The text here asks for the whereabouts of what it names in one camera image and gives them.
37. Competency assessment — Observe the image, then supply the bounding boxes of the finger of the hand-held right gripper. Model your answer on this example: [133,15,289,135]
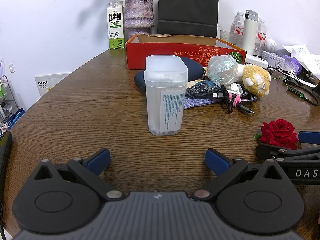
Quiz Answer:
[256,143,320,161]
[299,131,320,145]

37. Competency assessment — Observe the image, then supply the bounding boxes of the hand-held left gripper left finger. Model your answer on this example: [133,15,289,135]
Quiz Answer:
[32,148,125,202]

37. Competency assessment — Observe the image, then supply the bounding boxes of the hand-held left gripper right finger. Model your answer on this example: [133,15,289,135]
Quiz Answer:
[191,148,290,202]

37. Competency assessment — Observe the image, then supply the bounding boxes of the red artificial rose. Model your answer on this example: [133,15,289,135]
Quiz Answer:
[254,119,300,150]

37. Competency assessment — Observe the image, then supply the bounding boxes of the purple knit pouch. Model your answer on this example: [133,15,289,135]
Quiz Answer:
[184,96,227,110]

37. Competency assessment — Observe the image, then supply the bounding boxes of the translucent cotton swab container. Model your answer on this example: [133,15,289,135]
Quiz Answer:
[145,54,188,137]

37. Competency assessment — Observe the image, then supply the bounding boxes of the red cardboard box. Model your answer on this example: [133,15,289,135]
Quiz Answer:
[125,34,248,70]

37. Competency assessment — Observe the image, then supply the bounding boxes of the brown wooden desktop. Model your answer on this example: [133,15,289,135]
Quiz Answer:
[4,36,320,240]

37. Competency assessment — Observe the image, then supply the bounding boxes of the green neckband earphones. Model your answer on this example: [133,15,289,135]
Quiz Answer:
[270,70,320,107]

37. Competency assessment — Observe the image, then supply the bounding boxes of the pink pipe cleaner tie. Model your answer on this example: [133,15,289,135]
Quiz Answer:
[226,92,242,108]

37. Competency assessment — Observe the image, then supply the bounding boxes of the yellow white plush toy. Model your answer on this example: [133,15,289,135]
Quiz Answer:
[234,64,272,98]

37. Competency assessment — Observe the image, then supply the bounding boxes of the dark blue snack packet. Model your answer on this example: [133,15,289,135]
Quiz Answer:
[185,81,223,98]

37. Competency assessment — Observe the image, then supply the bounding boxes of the purple plastic bag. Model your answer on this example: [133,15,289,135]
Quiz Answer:
[282,54,300,75]

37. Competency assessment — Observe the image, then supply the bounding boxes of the pile of white papers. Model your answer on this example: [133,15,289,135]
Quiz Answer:
[280,44,320,85]

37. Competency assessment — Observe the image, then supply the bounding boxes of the pale patterned tissue box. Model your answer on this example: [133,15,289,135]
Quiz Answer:
[262,51,285,68]

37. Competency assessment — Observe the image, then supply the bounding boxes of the white rectangular power bank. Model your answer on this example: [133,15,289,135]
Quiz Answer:
[245,54,269,68]

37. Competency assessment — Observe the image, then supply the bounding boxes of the crumpled clear plastic bag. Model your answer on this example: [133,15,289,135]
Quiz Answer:
[207,54,240,85]

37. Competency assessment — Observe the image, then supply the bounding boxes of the blue white printed box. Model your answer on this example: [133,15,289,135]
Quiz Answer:
[6,107,25,129]

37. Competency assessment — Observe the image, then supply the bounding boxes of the black electronic device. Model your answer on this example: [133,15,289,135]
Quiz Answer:
[0,131,13,188]

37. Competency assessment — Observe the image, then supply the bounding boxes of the navy blue zip case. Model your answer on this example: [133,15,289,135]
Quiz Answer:
[134,57,207,94]

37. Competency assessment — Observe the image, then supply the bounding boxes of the white round speaker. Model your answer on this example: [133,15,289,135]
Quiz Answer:
[265,39,278,53]

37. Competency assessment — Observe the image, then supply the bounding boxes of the white thermos bottle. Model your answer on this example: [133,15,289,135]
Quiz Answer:
[241,9,258,55]

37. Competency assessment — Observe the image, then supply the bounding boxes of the clear glass cup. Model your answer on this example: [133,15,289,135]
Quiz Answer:
[220,30,238,47]

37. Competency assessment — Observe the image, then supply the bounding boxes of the green white milk carton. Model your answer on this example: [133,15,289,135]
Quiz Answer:
[107,1,125,50]

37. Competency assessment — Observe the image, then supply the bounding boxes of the purple marbled vase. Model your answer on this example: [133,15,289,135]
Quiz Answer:
[124,0,154,40]

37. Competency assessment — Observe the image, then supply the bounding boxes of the black paper bag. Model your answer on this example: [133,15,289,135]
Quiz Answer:
[157,0,219,38]

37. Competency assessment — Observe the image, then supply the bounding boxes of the grey braided usb cable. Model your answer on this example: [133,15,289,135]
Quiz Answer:
[212,84,260,115]

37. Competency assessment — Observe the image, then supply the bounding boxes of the thin black cable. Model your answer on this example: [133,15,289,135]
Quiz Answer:
[220,85,234,114]

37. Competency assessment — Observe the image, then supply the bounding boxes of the black earphone cable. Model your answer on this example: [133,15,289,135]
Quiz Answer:
[299,69,315,83]

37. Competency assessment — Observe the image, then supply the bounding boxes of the metal wire storage rack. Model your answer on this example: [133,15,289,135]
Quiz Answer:
[0,57,25,130]

